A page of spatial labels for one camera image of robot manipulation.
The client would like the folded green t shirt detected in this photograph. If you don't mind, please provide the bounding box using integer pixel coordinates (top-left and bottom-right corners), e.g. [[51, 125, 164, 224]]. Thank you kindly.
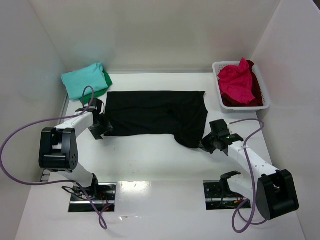
[[78, 69, 113, 106]]

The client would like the dark red t shirt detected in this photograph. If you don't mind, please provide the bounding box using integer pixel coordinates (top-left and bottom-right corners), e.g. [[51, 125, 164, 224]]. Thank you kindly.
[[221, 60, 263, 107]]

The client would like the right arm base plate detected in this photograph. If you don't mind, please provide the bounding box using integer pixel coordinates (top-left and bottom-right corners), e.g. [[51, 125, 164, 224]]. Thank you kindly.
[[203, 180, 246, 211]]

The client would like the crumpled pink t shirt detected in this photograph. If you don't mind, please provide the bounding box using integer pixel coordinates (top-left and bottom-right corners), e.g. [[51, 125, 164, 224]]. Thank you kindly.
[[217, 58, 255, 105]]

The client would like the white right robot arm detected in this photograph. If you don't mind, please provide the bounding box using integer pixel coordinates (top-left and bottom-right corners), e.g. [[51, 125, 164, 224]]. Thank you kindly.
[[199, 119, 299, 221]]

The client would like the folded light blue t shirt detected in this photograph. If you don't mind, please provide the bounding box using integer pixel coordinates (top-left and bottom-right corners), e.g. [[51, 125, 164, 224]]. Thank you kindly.
[[61, 62, 104, 100]]

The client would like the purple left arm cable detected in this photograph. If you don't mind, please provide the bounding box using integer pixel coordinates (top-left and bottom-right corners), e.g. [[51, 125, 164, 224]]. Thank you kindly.
[[0, 86, 115, 230]]

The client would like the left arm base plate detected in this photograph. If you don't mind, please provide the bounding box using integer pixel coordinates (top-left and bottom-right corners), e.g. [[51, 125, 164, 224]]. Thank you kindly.
[[62, 183, 117, 213]]

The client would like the black t shirt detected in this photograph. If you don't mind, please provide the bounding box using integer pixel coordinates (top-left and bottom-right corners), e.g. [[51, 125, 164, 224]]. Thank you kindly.
[[104, 91, 208, 149]]

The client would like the white plastic basket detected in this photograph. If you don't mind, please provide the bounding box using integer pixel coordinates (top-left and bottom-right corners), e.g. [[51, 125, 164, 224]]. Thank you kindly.
[[212, 61, 270, 114]]

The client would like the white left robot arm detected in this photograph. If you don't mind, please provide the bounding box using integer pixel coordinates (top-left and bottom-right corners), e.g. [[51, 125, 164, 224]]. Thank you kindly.
[[38, 98, 113, 199]]

